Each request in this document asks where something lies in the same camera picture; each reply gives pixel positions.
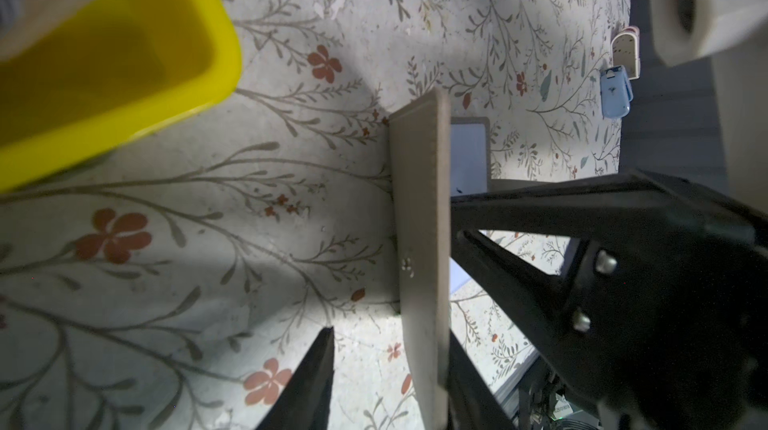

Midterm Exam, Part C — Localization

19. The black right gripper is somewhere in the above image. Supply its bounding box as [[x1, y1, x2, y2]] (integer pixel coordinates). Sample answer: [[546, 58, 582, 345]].
[[451, 171, 767, 429]]

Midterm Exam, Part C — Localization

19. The pink white small clip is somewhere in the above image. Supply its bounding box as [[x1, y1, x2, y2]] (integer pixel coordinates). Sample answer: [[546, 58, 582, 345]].
[[611, 26, 641, 80]]

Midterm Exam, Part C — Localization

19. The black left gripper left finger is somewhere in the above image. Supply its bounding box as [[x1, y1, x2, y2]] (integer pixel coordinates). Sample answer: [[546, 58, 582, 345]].
[[257, 327, 335, 430]]

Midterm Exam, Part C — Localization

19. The blue small clip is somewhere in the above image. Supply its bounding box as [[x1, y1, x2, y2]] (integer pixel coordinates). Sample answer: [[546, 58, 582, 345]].
[[600, 65, 633, 120]]

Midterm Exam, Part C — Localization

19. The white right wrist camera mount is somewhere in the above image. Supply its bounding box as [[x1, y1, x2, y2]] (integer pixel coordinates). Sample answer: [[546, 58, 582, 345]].
[[650, 0, 767, 211]]

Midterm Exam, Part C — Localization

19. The yellow plastic tray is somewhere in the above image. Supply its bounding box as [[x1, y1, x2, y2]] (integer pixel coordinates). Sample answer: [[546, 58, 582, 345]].
[[1, 0, 242, 191]]

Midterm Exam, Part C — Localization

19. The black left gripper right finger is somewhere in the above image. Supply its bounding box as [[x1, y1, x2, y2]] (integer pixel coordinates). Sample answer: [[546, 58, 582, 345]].
[[447, 333, 516, 430]]

